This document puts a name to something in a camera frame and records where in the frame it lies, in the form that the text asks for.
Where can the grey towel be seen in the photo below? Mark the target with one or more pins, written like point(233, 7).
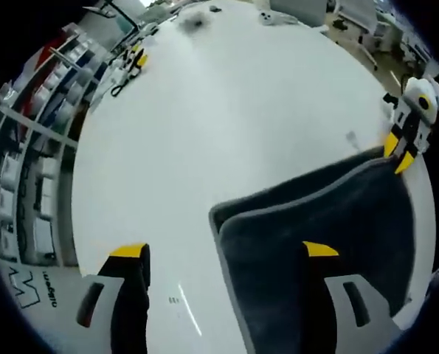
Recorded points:
point(296, 206)

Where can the row of white storage bins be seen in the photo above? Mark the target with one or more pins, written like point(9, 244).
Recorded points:
point(44, 236)

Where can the grey metal shelf unit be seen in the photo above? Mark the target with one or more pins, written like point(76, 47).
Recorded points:
point(38, 127)

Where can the clear plastic container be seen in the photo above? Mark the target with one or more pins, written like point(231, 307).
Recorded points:
point(195, 21)

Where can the pile of yellow black tools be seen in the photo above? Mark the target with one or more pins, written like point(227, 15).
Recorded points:
point(139, 60)

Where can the black floor stand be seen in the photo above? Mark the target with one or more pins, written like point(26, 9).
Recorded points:
point(127, 18)

